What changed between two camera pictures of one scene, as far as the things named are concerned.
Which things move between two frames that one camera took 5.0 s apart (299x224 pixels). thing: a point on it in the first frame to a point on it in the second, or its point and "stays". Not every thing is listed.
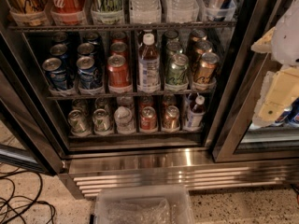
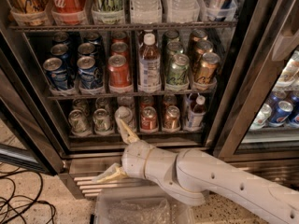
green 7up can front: (102, 121) stays
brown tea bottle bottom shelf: (197, 112) stays
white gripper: (287, 39) to (135, 159)
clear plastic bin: (150, 204) stays
